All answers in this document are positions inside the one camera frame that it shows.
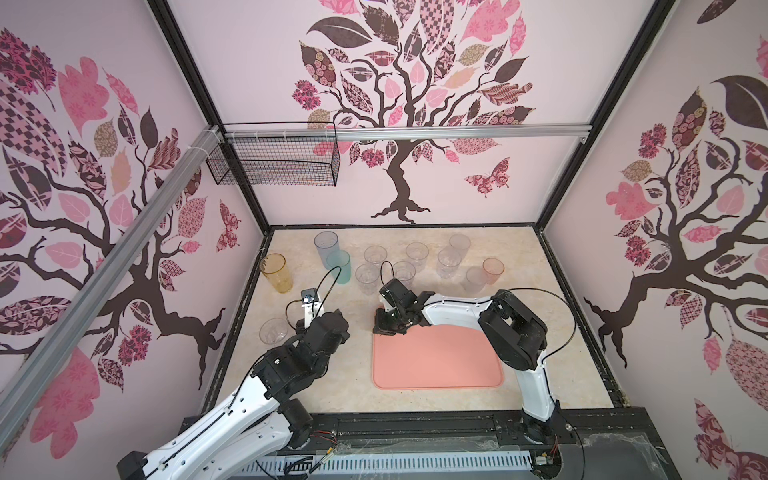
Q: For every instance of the white slotted cable duct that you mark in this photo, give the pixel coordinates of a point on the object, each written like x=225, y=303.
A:
x=358, y=465

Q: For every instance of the amber plastic cup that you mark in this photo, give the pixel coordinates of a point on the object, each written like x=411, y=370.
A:
x=275, y=269

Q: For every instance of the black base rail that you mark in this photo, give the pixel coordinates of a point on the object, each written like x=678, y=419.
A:
x=618, y=443

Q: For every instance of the clear cup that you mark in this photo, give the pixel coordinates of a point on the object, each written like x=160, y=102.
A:
x=460, y=243
x=375, y=255
x=405, y=272
x=368, y=278
x=418, y=254
x=448, y=261
x=274, y=331

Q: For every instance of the orange-pink cup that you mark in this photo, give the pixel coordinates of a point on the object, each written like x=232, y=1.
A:
x=493, y=269

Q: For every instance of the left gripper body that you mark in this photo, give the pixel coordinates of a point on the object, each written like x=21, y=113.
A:
x=300, y=330

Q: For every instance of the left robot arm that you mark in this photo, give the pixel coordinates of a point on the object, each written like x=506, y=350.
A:
x=260, y=417

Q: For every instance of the blue-grey plastic cup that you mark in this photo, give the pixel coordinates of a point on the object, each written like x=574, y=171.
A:
x=326, y=242

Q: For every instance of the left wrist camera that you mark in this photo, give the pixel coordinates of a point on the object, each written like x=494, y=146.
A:
x=311, y=304

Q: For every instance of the pink tray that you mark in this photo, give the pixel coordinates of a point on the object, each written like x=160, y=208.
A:
x=437, y=357

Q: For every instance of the teal plastic cup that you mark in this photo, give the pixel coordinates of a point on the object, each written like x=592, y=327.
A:
x=338, y=263

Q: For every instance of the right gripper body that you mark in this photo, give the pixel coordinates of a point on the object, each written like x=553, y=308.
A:
x=392, y=314

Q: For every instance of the black wire basket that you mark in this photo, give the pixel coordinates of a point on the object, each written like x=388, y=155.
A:
x=292, y=153

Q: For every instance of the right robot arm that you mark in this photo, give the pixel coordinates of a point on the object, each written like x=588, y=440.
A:
x=517, y=335

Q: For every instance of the left aluminium rail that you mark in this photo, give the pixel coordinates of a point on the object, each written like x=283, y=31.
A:
x=29, y=383

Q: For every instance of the pale pink cup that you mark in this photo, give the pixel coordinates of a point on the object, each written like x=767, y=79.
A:
x=475, y=280

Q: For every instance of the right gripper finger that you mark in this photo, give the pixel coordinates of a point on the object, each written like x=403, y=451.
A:
x=381, y=327
x=401, y=326

